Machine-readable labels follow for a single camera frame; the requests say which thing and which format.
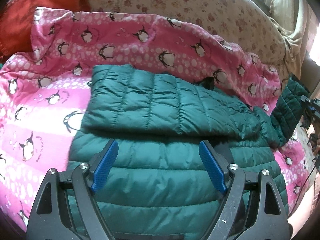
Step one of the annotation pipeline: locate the dark green puffer jacket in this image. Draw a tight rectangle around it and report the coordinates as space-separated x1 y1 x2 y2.
68 65 309 239

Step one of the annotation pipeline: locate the floral beige bed sheet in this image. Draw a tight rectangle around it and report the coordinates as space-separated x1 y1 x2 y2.
89 0 289 79

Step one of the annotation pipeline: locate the red ruffled pillow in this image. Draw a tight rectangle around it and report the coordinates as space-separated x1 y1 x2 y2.
1 0 91 62

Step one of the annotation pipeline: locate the beige curtain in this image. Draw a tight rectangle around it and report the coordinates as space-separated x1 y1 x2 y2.
266 0 319 76

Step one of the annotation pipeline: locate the pink penguin fleece blanket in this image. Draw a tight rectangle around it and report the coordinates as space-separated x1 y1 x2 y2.
1 8 306 229

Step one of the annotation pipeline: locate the person's right hand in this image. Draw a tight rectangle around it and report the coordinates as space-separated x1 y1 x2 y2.
308 133 320 172

